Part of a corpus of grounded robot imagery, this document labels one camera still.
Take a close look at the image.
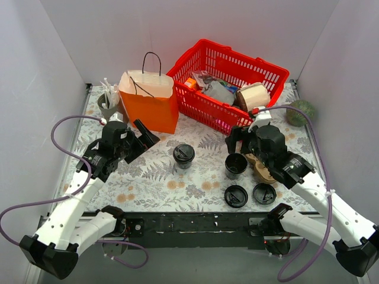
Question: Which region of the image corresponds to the black paper coffee cup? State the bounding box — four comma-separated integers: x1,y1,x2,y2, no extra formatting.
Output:
224,153,248,179

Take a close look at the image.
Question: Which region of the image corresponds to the black coffee lid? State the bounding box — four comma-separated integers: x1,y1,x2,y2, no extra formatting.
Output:
224,185,248,208
253,183,277,205
173,144,195,163

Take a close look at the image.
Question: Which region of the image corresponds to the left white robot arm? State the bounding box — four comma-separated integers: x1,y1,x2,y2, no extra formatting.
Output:
19,120,160,279

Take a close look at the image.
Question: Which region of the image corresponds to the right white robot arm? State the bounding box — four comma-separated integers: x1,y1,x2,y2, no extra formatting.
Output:
226,125,378,277

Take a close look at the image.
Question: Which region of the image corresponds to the brown cardboard cup carrier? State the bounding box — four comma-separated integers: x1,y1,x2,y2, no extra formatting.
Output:
245,154,277,184

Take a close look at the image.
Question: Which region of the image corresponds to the green round melon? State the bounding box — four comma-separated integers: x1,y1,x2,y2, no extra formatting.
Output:
286,99,316,127

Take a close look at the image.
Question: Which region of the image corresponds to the grey cup with straws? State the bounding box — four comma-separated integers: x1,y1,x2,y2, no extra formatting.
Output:
97,78,129,123

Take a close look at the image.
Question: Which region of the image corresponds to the beige tape roll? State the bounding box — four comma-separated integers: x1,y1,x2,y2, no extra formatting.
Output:
236,82,271,112

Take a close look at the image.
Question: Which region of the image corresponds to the orange paper gift bag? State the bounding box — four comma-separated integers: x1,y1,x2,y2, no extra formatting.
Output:
118,68,179,134

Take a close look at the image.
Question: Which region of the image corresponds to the grey crumpled bag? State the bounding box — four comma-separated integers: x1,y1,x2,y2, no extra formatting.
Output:
203,80,235,105

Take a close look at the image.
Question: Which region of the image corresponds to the red plastic shopping basket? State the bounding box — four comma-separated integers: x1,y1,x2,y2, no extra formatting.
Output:
167,39,290,134

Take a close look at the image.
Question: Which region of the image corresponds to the orange snack packet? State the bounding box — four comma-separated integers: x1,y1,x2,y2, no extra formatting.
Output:
184,78,198,90

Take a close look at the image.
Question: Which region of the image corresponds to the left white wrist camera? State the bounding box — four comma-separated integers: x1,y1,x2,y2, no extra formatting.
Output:
100,112,124,125

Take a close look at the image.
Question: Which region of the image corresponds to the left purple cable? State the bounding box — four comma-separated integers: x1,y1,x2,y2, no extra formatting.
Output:
0,115,149,269

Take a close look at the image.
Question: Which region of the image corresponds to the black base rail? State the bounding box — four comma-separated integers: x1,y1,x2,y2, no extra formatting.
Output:
105,212,277,250

